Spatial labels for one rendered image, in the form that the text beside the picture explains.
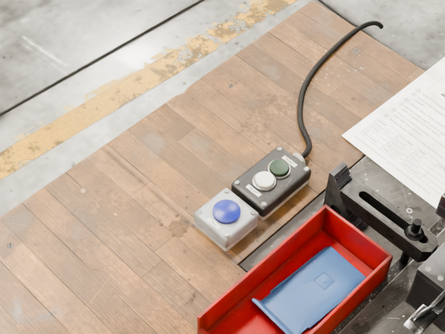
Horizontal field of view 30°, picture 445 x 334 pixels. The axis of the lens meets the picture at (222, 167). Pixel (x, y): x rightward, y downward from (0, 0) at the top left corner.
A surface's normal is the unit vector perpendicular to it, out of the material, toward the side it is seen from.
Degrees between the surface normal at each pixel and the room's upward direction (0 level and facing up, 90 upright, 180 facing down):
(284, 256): 90
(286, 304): 0
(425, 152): 1
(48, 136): 0
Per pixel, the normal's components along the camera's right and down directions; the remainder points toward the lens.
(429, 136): 0.04, -0.62
